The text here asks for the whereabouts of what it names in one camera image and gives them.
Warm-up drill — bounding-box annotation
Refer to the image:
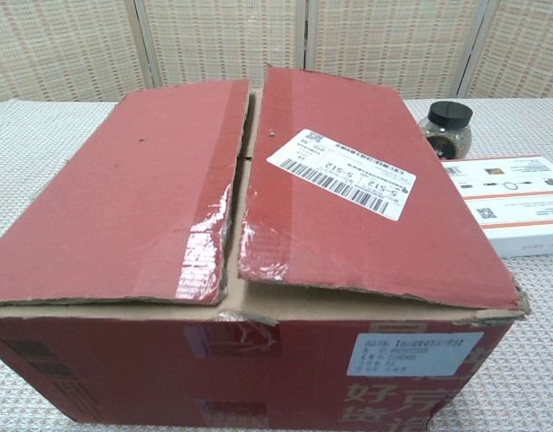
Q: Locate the woven folding screen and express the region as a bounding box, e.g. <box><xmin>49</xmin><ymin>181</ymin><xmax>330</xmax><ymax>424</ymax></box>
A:
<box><xmin>0</xmin><ymin>0</ymin><xmax>553</xmax><ymax>104</ymax></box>

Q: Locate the red brown cardboard box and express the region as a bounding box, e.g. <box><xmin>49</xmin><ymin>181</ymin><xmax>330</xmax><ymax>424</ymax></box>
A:
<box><xmin>0</xmin><ymin>65</ymin><xmax>528</xmax><ymax>432</ymax></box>

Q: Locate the flat white product box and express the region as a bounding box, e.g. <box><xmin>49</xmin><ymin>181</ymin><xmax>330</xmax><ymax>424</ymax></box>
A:
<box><xmin>440</xmin><ymin>155</ymin><xmax>553</xmax><ymax>259</ymax></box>

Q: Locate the glass jar with black lid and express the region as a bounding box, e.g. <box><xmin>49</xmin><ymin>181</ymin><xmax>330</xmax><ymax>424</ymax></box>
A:
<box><xmin>421</xmin><ymin>101</ymin><xmax>474</xmax><ymax>161</ymax></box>

